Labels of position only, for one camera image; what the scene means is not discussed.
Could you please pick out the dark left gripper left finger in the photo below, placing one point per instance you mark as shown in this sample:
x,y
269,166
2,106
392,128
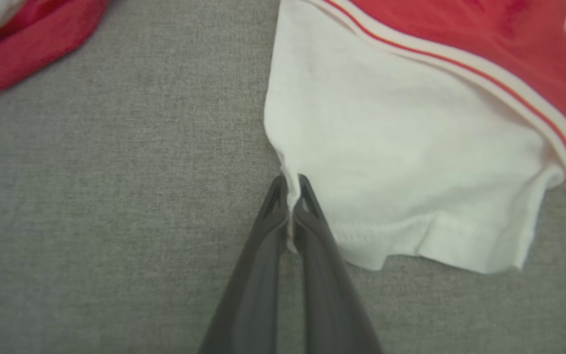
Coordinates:
x,y
258,275

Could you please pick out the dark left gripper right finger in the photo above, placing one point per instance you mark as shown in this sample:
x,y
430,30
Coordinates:
x,y
329,295

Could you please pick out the red jersey shirt white sleeves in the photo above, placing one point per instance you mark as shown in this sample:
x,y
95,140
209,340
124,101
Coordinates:
x,y
401,147

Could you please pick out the red shorts white trim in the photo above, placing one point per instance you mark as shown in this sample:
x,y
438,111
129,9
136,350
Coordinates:
x,y
32,44

